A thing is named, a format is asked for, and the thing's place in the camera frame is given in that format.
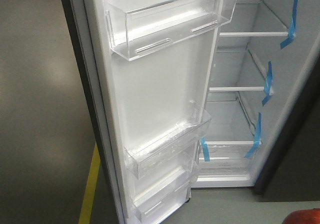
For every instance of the fridge door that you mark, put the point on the fridge door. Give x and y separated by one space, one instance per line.
133 102

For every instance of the red yellow apple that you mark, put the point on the red yellow apple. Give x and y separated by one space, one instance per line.
305 216

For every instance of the dark grey side-by-side fridge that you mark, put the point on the dark grey side-by-side fridge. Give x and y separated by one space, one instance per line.
264 98

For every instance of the clear middle door bin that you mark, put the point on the clear middle door bin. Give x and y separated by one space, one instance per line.
141 160

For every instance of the clear door bin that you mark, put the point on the clear door bin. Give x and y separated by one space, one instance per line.
139 32
141 160
162 198

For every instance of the clear upper door bin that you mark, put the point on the clear upper door bin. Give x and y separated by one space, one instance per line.
139 32

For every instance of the clear lower door bin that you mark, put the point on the clear lower door bin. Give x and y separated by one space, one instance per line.
162 198

